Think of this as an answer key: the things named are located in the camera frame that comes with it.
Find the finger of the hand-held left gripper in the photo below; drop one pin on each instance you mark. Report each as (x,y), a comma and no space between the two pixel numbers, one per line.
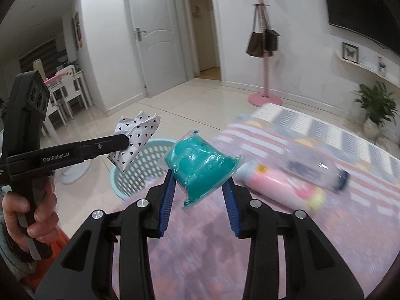
(106,146)

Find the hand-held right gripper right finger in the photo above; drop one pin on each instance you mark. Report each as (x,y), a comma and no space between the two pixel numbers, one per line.
(231,207)

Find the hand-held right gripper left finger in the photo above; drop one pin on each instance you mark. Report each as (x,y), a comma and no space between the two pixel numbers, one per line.
(165,207)

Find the white heart-dotted paper wrapper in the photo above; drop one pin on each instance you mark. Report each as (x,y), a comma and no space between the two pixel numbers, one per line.
(137,134)

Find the teal plastic laundry basket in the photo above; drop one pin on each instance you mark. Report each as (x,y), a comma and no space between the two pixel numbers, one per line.
(140,176)

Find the teal soft packet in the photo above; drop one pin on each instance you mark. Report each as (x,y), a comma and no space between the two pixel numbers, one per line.
(197,166)

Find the person's left forearm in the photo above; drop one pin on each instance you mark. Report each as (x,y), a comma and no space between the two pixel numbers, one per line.
(12,253)

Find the person's left hand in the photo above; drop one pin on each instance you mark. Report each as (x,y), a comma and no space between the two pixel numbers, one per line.
(43,225)

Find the white round stand base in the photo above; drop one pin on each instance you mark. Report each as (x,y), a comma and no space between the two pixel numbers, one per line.
(75,175)

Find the pink plastic bottle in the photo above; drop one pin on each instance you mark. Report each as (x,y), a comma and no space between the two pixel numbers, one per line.
(275,185)

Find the pink small table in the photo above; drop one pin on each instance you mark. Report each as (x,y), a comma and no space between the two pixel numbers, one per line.
(54,78)

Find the patterned pastel table cover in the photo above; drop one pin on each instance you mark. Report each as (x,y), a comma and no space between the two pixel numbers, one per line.
(203,256)

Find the white wooden chair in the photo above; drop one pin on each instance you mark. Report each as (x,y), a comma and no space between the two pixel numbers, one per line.
(73,90)

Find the clear plastic bottle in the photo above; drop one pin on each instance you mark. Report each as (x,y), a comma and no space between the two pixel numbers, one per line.
(312,162)

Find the white panel door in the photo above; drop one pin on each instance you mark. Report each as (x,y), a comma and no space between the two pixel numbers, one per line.
(156,53)

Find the pink coat rack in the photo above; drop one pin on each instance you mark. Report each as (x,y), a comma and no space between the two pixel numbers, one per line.
(265,78)

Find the cream interior door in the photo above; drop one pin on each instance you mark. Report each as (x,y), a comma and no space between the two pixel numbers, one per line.
(203,37)

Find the brown handbag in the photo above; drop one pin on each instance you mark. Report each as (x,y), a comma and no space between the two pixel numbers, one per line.
(255,45)

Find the black handbag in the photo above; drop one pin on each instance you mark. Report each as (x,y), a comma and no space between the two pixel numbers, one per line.
(272,40)

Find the green potted plant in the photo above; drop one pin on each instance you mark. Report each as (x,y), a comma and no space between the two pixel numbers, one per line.
(376,103)

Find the small colourful figurine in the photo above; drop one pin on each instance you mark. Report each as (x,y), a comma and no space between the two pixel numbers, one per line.
(382,67)

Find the framed wall picture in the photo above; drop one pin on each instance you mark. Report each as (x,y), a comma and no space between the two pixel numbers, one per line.
(77,29)

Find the black butterfly picture frame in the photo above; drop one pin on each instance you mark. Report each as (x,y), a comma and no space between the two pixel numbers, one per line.
(350,52)

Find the short white curved wall shelf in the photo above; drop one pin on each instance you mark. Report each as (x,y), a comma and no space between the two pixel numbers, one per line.
(368,68)

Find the black wall television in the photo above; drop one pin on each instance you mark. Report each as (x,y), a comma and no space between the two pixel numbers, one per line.
(353,3)

